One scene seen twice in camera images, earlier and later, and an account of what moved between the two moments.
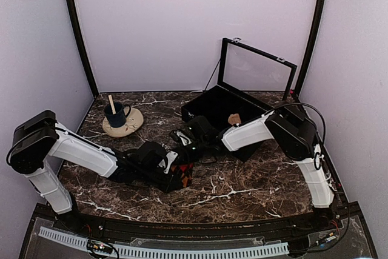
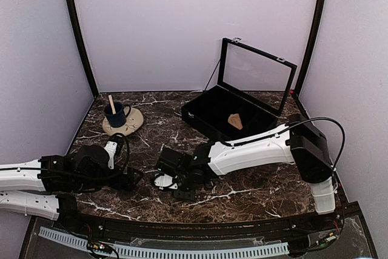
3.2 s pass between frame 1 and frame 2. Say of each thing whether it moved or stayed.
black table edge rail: stayed
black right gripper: moved
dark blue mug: stayed
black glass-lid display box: stayed
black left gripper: moved
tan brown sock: stayed
